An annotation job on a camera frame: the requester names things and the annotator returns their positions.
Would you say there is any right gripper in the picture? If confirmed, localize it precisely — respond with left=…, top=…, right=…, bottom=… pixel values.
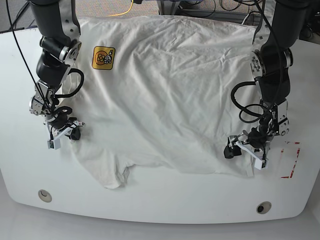
left=29, top=84, right=85, bottom=140

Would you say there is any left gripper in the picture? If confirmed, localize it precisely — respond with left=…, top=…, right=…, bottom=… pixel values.
left=223, top=99, right=289, bottom=160

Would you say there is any white printed t-shirt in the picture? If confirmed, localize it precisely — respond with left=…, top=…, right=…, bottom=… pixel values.
left=61, top=16, right=255, bottom=189

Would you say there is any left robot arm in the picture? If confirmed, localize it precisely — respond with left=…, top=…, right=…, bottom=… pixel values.
left=223, top=0, right=317, bottom=163

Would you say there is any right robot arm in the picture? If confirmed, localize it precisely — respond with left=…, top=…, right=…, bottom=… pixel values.
left=29, top=0, right=85, bottom=150

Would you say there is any red tape rectangle marking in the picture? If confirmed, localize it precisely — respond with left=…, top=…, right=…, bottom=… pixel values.
left=278, top=141, right=302, bottom=179

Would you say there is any right table grommet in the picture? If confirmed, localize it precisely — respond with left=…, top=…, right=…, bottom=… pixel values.
left=256, top=201, right=272, bottom=215

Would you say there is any table grommet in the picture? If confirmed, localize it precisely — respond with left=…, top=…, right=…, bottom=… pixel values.
left=38, top=189, right=52, bottom=203
left=256, top=201, right=272, bottom=215

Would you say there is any left table grommet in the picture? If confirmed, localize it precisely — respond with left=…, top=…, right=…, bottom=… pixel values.
left=38, top=189, right=52, bottom=203

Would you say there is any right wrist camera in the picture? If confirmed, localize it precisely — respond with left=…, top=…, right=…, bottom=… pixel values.
left=47, top=139, right=61, bottom=150

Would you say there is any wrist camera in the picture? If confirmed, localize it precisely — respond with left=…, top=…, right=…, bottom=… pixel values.
left=47, top=139, right=61, bottom=150
left=253, top=158, right=269, bottom=170

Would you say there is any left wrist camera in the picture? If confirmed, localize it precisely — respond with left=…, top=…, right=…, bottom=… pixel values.
left=253, top=158, right=269, bottom=170

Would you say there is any yellow cable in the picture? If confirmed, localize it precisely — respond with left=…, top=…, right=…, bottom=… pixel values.
left=99, top=0, right=133, bottom=18

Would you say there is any aluminium table frame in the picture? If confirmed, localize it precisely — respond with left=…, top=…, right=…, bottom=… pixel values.
left=156, top=0, right=188, bottom=16

